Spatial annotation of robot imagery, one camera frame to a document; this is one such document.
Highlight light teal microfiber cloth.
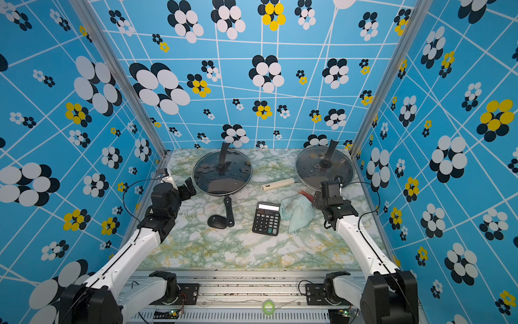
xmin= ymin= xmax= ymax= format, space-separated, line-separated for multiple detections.
xmin=280 ymin=194 xmax=316 ymax=233

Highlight glass pot lid black handle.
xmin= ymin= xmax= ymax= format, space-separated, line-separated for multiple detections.
xmin=295 ymin=139 xmax=355 ymax=192

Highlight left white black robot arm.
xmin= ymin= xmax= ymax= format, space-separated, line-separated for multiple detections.
xmin=58 ymin=176 xmax=196 ymax=323

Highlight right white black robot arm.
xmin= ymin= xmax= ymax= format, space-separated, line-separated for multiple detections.
xmin=313 ymin=180 xmax=420 ymax=323

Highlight black frying pan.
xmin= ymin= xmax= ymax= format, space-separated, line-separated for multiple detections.
xmin=192 ymin=148 xmax=254 ymax=228

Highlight black computer mouse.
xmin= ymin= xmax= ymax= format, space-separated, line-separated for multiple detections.
xmin=207 ymin=215 xmax=228 ymax=230

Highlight black desk calculator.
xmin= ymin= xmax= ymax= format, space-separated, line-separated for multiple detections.
xmin=252 ymin=202 xmax=281 ymax=236

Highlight green tape roll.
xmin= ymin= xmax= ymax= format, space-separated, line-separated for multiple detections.
xmin=262 ymin=300 xmax=276 ymax=317

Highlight left green circuit board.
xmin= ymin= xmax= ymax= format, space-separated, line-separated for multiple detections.
xmin=153 ymin=309 xmax=182 ymax=320

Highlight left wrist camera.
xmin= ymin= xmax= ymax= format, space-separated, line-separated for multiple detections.
xmin=155 ymin=168 xmax=176 ymax=188

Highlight brown pan with cream handle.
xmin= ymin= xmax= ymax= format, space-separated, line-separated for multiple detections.
xmin=261 ymin=145 xmax=356 ymax=193

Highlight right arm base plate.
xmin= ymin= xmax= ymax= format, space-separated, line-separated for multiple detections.
xmin=304 ymin=283 xmax=330 ymax=306

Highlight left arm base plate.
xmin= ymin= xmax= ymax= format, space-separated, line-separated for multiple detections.
xmin=178 ymin=283 xmax=200 ymax=306

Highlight aluminium frame rail base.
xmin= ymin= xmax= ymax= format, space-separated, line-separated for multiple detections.
xmin=123 ymin=269 xmax=365 ymax=320

